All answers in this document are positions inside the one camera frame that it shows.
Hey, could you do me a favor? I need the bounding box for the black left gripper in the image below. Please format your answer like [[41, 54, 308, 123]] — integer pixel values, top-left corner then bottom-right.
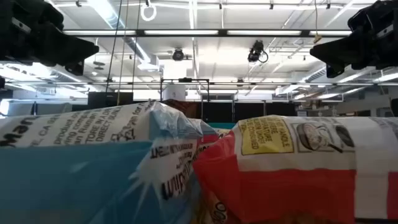
[[0, 0, 100, 77]]

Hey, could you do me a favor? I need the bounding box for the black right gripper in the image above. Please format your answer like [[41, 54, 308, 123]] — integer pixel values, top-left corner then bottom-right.
[[310, 0, 398, 78]]

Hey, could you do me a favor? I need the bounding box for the blue Maruchan ramen pack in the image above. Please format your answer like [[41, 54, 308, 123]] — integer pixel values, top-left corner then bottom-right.
[[0, 100, 215, 224]]

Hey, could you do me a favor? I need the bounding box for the red Maruchan ramen pack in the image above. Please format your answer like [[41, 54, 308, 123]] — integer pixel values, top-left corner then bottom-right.
[[192, 114, 398, 224]]

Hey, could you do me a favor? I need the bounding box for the yellow hanging tag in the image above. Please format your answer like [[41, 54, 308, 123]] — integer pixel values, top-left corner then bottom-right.
[[313, 0, 323, 44]]

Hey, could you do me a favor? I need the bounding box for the black monitor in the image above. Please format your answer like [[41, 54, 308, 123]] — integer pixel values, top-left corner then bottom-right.
[[87, 91, 134, 110]]

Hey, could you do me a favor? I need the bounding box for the grey covered cabinet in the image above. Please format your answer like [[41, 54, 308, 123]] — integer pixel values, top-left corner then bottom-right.
[[7, 101, 74, 116]]

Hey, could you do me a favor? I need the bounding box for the silver ceiling air duct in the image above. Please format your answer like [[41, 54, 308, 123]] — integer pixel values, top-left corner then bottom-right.
[[306, 67, 327, 83], [88, 0, 162, 73]]

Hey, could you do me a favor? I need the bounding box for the horizontal black truss rail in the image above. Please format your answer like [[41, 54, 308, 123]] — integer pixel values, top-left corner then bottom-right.
[[6, 80, 398, 87]]

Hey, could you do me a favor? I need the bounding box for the white hanging cable ring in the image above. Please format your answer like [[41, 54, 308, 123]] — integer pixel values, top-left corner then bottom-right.
[[140, 2, 157, 22]]

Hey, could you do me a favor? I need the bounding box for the black camera with cable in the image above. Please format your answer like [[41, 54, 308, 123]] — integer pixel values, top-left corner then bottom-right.
[[247, 39, 269, 63]]

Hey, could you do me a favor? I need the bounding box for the round black ceiling camera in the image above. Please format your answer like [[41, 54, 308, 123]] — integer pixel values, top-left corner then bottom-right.
[[172, 48, 185, 62]]

